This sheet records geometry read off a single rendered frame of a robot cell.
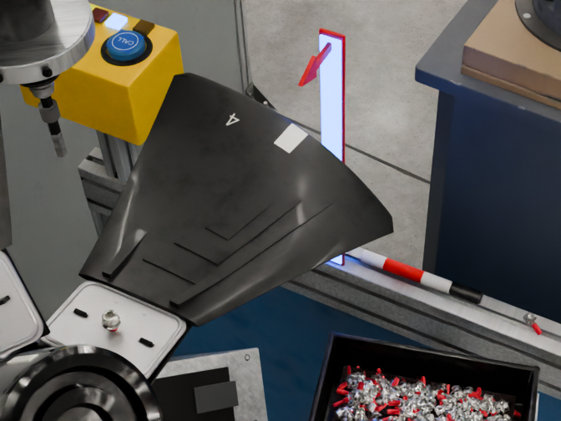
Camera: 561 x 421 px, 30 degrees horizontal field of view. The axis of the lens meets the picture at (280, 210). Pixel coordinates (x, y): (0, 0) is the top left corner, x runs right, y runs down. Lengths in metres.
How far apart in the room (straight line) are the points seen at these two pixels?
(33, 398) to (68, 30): 0.23
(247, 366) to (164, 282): 0.19
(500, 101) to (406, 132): 1.37
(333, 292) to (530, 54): 0.35
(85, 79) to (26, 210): 0.82
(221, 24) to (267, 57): 0.41
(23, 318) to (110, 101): 0.47
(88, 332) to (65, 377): 0.09
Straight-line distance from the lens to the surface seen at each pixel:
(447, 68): 1.20
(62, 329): 0.76
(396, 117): 2.57
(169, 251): 0.79
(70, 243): 2.09
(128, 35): 1.14
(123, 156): 1.26
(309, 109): 2.59
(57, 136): 0.60
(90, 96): 1.14
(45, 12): 0.54
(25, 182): 1.89
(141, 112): 1.13
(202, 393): 0.90
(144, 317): 0.76
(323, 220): 0.84
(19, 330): 0.70
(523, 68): 1.15
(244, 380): 0.93
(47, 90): 0.58
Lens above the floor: 1.80
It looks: 49 degrees down
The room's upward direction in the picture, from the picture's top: 4 degrees counter-clockwise
